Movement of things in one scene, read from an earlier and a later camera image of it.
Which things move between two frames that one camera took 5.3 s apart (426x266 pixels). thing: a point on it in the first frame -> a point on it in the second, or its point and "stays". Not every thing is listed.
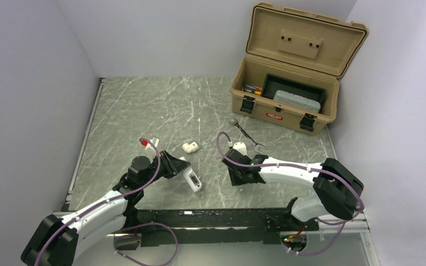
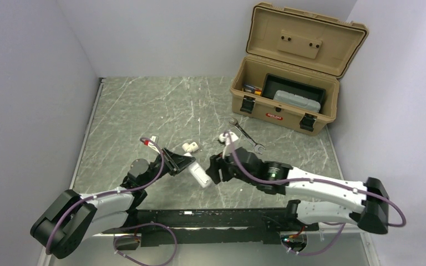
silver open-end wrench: [234, 122] stays
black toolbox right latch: [307, 122] stays
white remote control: [192, 178] -> [198, 173]
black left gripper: [172, 165] stays
